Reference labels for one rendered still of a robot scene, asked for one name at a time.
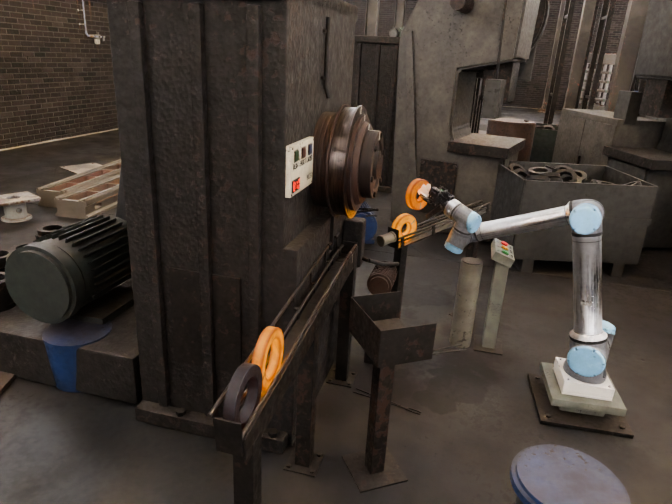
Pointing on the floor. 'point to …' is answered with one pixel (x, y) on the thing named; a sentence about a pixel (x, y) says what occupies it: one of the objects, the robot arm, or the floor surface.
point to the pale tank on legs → (584, 59)
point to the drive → (75, 305)
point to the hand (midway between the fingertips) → (418, 190)
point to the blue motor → (368, 223)
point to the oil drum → (514, 132)
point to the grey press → (658, 171)
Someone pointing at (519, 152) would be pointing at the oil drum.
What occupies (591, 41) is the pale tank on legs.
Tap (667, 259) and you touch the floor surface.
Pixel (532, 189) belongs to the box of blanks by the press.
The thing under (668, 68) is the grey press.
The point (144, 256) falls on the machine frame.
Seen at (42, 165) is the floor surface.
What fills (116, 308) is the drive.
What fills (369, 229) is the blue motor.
